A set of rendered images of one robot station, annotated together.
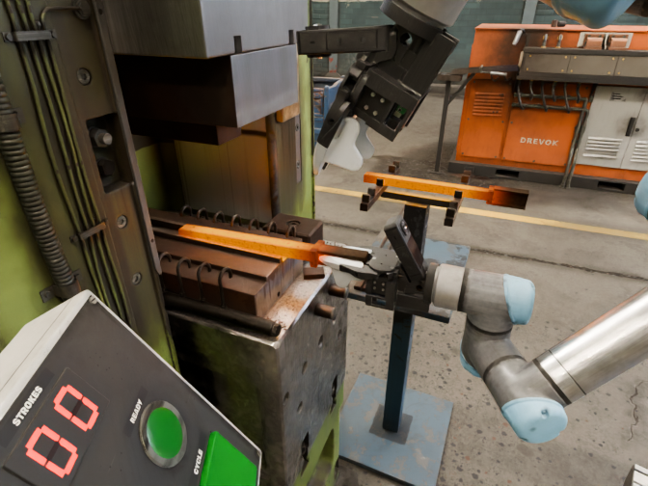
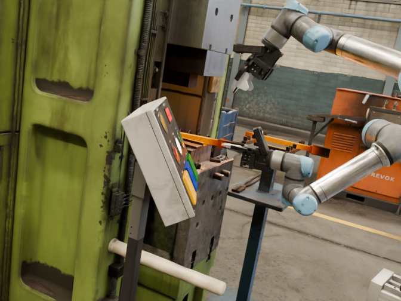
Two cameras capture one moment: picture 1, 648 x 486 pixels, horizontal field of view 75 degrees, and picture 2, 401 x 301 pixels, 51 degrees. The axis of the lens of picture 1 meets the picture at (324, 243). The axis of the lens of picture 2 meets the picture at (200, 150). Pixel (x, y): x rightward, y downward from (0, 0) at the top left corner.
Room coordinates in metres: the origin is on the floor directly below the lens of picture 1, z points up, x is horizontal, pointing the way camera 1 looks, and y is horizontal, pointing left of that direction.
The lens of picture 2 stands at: (-0.97, 0.04, 1.33)
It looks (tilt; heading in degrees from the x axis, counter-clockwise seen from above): 12 degrees down; 2
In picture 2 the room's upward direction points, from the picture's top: 9 degrees clockwise
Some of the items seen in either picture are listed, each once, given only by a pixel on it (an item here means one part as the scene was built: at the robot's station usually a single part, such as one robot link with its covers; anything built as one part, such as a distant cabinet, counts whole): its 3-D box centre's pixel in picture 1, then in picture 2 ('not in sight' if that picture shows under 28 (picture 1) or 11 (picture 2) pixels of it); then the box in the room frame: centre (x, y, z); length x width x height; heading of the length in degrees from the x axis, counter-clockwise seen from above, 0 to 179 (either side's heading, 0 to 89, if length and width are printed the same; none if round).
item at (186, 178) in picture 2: not in sight; (188, 187); (0.05, 0.09, 1.01); 0.07 x 0.05 x 0.07; 3
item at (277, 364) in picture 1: (219, 334); (154, 196); (0.83, 0.27, 0.69); 0.56 x 0.38 x 0.45; 68
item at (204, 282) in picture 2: not in sight; (166, 266); (0.34, 0.13, 0.62); 0.44 x 0.05 x 0.05; 68
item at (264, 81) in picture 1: (161, 74); (169, 57); (0.77, 0.28, 1.32); 0.42 x 0.20 x 0.10; 68
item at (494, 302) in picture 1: (495, 297); (297, 165); (0.57, -0.28, 1.00); 0.11 x 0.08 x 0.09; 68
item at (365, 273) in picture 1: (364, 268); (241, 149); (0.63, -0.07, 1.02); 0.09 x 0.05 x 0.02; 71
